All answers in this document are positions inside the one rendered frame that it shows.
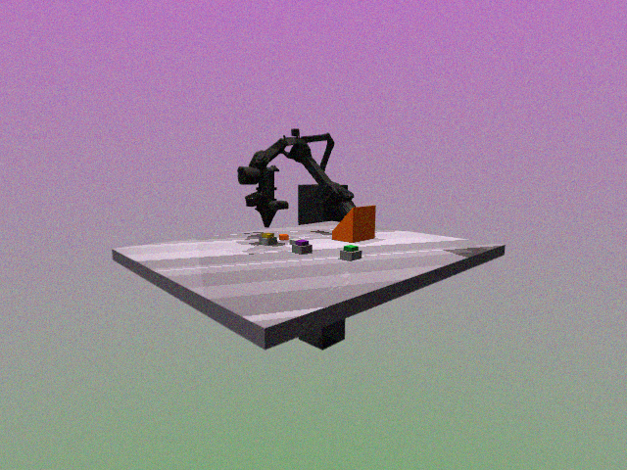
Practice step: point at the yellow button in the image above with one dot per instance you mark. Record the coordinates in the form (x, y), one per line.
(268, 239)

